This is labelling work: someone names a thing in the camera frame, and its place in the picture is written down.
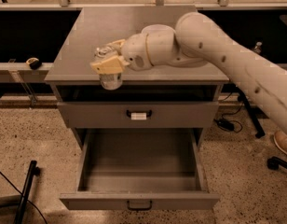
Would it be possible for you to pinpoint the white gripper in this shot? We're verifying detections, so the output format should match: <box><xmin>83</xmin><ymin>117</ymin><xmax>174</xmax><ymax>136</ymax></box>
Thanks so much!
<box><xmin>90</xmin><ymin>34</ymin><xmax>151</xmax><ymax>75</ymax></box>

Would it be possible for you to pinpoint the green 7up soda can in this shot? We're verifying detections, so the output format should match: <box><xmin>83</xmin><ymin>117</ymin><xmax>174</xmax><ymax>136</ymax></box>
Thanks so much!
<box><xmin>94</xmin><ymin>46</ymin><xmax>122</xmax><ymax>91</ymax></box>

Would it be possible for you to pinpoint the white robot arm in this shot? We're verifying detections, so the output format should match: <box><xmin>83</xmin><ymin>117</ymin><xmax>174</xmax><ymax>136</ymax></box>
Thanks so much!
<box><xmin>90</xmin><ymin>12</ymin><xmax>287</xmax><ymax>134</ymax></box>

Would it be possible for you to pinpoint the closed grey upper drawer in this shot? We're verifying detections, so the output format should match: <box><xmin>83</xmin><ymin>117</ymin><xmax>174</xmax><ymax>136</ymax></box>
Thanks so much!
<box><xmin>58</xmin><ymin>102</ymin><xmax>218</xmax><ymax>128</ymax></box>

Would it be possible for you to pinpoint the grey drawer cabinet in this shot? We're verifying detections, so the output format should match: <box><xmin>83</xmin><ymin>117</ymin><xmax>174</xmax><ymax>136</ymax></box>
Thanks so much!
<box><xmin>45</xmin><ymin>6</ymin><xmax>228</xmax><ymax>145</ymax></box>

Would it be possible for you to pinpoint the open grey middle drawer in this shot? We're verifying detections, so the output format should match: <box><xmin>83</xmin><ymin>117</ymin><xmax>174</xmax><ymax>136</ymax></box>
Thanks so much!
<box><xmin>60</xmin><ymin>129</ymin><xmax>220</xmax><ymax>211</ymax></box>

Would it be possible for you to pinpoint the white ceramic bowl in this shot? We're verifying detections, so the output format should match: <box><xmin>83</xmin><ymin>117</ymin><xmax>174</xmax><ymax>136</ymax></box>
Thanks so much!
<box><xmin>142</xmin><ymin>24</ymin><xmax>174</xmax><ymax>34</ymax></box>

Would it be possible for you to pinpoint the yellow black tape measure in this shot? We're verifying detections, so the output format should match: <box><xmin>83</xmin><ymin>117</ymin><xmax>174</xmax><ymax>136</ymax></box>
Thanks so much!
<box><xmin>26</xmin><ymin>57</ymin><xmax>42</xmax><ymax>70</ymax></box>

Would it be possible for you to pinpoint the black stand leg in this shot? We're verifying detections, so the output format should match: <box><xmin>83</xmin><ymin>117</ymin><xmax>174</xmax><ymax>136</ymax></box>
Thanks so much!
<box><xmin>237</xmin><ymin>89</ymin><xmax>266</xmax><ymax>138</ymax></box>

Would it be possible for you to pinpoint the black chair leg left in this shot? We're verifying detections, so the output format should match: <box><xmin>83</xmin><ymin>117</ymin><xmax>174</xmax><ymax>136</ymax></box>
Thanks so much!
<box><xmin>13</xmin><ymin>161</ymin><xmax>40</xmax><ymax>224</ymax></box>

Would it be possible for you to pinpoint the clear plastic bottle right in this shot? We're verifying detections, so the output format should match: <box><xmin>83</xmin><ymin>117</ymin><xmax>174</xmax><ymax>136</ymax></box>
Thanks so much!
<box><xmin>253</xmin><ymin>41</ymin><xmax>263</xmax><ymax>54</ymax></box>

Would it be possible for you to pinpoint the tan shoe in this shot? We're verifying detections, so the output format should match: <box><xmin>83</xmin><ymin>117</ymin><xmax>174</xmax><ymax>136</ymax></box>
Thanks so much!
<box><xmin>274</xmin><ymin>131</ymin><xmax>287</xmax><ymax>156</ymax></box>

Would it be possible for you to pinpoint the black chair caster right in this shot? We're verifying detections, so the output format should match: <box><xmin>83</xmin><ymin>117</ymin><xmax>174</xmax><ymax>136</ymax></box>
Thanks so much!
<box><xmin>266</xmin><ymin>157</ymin><xmax>287</xmax><ymax>170</ymax></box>

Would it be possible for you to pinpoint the black power adapter with cable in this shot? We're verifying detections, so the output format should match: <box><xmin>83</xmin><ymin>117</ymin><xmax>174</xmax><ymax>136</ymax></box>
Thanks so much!
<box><xmin>214</xmin><ymin>105</ymin><xmax>243</xmax><ymax>133</ymax></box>

